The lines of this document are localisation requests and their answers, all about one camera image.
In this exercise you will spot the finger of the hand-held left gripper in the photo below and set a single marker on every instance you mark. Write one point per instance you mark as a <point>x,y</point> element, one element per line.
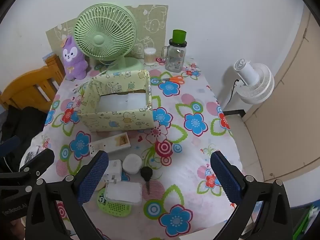
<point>37,160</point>
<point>10,145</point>

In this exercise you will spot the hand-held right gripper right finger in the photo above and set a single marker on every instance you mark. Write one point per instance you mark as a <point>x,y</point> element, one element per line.
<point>225,180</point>

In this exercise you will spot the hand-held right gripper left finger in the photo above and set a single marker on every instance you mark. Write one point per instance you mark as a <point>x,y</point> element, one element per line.
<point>92,177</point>

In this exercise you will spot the white charger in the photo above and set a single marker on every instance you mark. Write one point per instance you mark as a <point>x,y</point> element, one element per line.
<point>113,170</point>

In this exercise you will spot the clear white rectangular box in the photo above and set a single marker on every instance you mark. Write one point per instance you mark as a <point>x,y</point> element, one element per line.
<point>123,192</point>

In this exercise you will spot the long white box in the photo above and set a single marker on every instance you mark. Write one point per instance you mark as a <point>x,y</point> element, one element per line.
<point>107,145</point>

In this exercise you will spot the green panda case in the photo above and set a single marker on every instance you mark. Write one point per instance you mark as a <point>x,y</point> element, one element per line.
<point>115,208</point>

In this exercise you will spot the white round case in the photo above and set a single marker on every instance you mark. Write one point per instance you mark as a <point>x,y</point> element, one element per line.
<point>131,163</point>

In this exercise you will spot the black key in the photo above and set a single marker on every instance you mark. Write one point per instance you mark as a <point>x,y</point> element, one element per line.
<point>146,173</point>

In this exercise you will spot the yellow cartoon printed box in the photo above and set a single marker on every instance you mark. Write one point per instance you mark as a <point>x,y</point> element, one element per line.
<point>117,120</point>

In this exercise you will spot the white printed bag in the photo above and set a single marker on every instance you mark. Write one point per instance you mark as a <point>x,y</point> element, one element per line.
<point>32,152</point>

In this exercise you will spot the beige flat piece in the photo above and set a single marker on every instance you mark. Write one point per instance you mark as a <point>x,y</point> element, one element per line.
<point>101,186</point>

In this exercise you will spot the black cloth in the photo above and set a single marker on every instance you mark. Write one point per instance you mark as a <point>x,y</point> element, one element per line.
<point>22,122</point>

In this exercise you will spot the floral tablecloth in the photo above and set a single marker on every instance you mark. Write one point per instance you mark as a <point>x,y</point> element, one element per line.
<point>190,155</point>

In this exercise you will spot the wooden chair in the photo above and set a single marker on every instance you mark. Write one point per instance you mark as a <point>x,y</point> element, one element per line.
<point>27,90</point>

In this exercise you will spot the beige door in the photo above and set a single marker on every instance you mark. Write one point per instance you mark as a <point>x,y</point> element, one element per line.
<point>287,130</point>

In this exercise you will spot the green plastic object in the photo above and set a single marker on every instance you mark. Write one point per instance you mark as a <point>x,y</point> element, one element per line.
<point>303,221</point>

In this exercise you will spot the white standing fan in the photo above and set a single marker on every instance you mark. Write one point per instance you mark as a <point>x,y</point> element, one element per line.
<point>257,85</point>

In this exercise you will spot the purple plush toy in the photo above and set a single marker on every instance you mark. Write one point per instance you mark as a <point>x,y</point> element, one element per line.
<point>75,62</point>

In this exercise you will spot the orange scissors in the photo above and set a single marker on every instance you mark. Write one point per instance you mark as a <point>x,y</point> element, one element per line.
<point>175,79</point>

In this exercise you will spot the glass mug jar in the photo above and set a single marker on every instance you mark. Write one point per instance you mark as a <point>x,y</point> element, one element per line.
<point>175,57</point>

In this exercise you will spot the cotton swab container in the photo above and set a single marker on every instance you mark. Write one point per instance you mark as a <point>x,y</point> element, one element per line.
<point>150,56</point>

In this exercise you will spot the green desk fan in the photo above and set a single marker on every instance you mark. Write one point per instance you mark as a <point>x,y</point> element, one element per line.
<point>98,40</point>

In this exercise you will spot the green plastic cup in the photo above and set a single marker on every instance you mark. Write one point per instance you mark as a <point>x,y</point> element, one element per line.
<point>179,35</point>

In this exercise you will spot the cartoon printed paper sheet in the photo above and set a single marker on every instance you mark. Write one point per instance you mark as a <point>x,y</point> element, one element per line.
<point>152,22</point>

